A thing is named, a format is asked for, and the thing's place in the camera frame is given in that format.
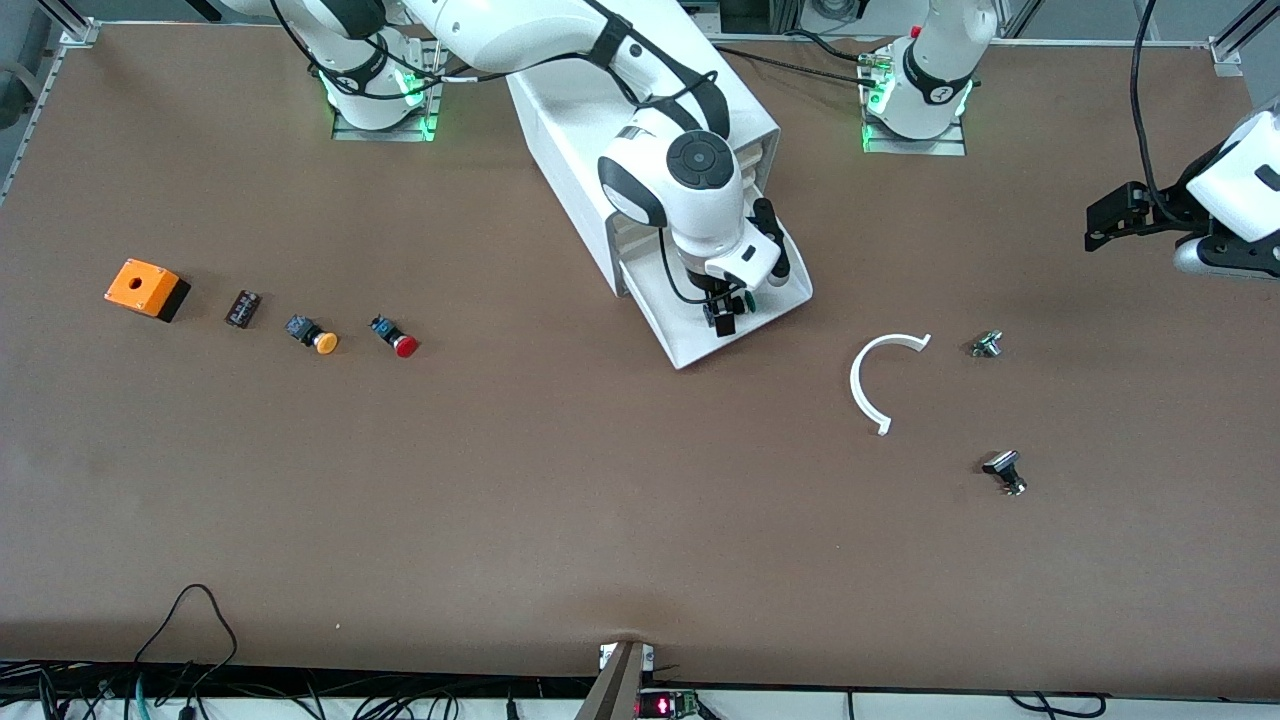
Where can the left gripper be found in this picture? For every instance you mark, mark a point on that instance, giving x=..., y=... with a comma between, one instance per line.
x=1172, y=208

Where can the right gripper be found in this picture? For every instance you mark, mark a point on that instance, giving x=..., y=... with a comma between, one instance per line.
x=722, y=318

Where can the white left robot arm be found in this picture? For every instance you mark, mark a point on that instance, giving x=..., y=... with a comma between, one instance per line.
x=940, y=70

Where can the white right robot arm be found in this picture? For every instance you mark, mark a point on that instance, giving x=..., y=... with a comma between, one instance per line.
x=520, y=35

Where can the red mushroom push button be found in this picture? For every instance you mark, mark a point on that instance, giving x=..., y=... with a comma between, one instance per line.
x=404, y=347

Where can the yellow mushroom push button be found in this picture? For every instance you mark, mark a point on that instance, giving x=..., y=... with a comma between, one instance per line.
x=312, y=334

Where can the white curved plastic arc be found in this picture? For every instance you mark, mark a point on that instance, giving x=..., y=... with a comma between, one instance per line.
x=855, y=385

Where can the device with red light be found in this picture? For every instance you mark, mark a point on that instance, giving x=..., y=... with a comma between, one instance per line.
x=665, y=706

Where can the small black contact block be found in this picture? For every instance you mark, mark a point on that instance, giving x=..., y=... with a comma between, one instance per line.
x=243, y=309

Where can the orange box with black base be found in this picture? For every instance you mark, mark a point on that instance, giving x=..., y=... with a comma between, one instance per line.
x=140, y=285

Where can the grey round object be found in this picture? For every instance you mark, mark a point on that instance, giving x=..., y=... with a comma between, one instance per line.
x=10, y=95

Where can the aluminium frame profile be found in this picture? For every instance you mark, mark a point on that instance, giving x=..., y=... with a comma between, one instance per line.
x=1235, y=45
x=78, y=32

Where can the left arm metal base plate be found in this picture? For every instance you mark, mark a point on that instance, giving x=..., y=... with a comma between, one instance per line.
x=915, y=147

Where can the black silver selector switch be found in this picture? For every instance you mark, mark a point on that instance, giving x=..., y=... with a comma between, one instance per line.
x=1000, y=463

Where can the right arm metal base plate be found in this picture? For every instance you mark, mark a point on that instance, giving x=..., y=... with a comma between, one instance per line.
x=385, y=134

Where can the brown camera stand bracket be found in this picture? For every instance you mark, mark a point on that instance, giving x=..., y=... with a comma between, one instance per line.
x=615, y=690

